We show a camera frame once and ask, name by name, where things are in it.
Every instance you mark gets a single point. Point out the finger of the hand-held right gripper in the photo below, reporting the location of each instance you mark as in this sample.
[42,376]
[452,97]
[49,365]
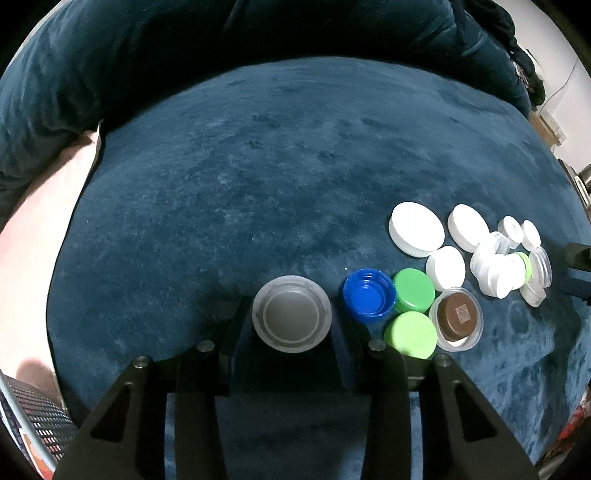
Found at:
[579,281]

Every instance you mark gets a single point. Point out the light blue mesh basket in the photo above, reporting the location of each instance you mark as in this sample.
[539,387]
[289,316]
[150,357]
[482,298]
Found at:
[37,415]

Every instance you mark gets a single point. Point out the medium white cap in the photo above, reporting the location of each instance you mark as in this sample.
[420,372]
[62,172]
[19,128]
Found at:
[447,266]
[468,227]

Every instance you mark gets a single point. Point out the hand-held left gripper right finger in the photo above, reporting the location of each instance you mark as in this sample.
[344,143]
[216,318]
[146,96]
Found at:
[349,357]

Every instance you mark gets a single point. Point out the dark clothing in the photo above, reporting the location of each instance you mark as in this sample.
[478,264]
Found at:
[519,50]

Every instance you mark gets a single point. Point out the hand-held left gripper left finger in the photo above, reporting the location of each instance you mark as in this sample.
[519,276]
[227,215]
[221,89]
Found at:
[231,344]

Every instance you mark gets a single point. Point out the translucent grey bottle cap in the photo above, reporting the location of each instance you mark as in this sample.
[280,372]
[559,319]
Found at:
[292,314]

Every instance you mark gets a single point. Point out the pink pillow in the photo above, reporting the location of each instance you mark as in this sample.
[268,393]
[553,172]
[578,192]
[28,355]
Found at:
[37,230]

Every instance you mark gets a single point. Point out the metal object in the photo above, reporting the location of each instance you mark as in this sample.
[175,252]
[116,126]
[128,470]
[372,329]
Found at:
[581,182]

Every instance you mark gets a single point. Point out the large flat white cap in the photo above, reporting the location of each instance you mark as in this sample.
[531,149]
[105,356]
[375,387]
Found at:
[417,229]

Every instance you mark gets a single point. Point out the red patterned object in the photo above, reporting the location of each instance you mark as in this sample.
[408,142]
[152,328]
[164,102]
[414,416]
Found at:
[575,434]

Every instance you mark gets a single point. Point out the blue bottle cap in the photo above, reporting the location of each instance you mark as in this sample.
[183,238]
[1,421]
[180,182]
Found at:
[369,296]

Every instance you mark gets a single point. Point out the green bottle cap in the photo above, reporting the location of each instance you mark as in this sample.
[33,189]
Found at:
[411,335]
[414,290]

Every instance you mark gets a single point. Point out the brown cap in clear lid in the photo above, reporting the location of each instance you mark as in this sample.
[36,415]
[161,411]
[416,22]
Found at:
[456,318]

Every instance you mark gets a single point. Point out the pile of small white caps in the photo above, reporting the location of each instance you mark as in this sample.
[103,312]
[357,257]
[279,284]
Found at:
[501,272]

